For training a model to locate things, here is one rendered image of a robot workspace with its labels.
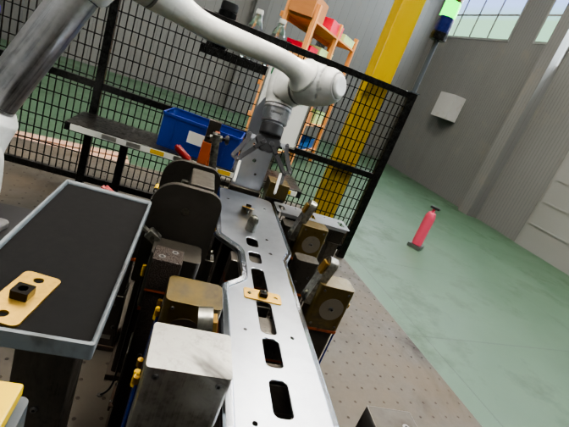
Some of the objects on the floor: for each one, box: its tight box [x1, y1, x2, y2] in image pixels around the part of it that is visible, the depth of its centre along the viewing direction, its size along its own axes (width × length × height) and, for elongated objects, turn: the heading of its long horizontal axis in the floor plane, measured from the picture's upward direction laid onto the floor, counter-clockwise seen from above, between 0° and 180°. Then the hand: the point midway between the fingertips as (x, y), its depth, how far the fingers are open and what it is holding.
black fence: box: [0, 0, 417, 258], centre depth 179 cm, size 14×197×155 cm, turn 56°
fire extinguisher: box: [407, 205, 440, 252], centre depth 511 cm, size 24×24×58 cm
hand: (255, 184), depth 130 cm, fingers open, 13 cm apart
